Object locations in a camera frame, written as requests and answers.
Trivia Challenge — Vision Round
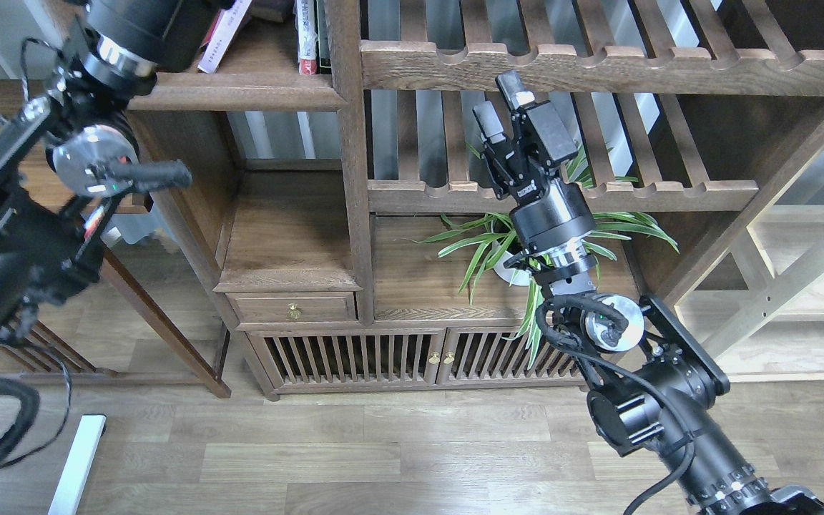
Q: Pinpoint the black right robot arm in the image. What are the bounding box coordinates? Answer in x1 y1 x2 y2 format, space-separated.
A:
474 71 824 514

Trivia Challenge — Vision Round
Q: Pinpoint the white floor bar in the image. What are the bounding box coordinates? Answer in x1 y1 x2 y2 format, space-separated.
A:
48 413 107 514

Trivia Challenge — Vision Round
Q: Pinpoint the red white upright book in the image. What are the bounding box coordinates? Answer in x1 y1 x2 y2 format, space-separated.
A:
294 0 318 76

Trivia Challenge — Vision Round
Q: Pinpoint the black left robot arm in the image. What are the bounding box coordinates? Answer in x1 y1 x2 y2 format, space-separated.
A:
0 1 232 470

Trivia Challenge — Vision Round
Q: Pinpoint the purple white book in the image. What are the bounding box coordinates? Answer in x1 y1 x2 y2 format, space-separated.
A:
197 1 252 73

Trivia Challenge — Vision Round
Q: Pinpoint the green spider plant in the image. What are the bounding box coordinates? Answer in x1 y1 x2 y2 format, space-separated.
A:
412 136 679 370

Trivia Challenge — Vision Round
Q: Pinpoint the dark upright book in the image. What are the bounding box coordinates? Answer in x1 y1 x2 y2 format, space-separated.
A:
314 0 333 75

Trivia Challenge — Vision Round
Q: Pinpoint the brass drawer knob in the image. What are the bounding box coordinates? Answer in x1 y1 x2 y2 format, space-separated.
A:
288 303 302 320

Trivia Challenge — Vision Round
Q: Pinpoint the wooden slatted rack left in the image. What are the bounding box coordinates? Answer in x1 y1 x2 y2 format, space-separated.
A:
0 322 124 393

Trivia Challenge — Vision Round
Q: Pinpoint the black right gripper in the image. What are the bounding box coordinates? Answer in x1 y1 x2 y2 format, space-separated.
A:
472 69 597 283

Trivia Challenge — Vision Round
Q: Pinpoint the dark wooden bookshelf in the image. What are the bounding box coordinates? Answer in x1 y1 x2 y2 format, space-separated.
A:
129 1 824 400

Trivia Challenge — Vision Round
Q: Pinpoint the white plant pot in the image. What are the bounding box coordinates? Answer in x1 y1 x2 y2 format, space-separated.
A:
488 230 532 287

